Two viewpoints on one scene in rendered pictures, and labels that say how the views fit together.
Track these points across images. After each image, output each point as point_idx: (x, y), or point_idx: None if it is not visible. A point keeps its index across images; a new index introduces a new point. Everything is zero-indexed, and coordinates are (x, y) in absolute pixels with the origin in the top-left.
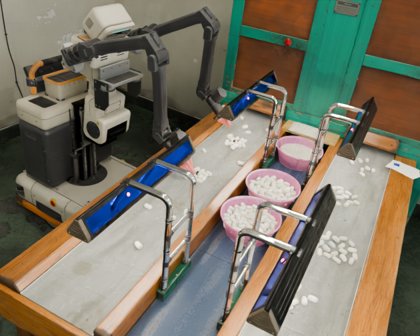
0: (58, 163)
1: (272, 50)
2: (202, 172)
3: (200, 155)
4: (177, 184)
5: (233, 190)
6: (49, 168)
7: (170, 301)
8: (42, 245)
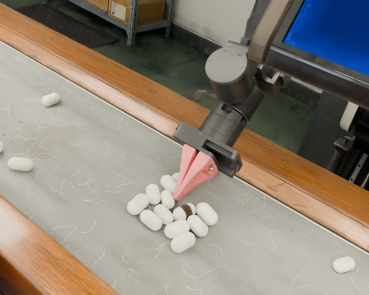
0: (321, 137)
1: None
2: (188, 223)
3: (317, 254)
4: (136, 164)
5: (36, 282)
6: (306, 130)
7: None
8: (0, 8)
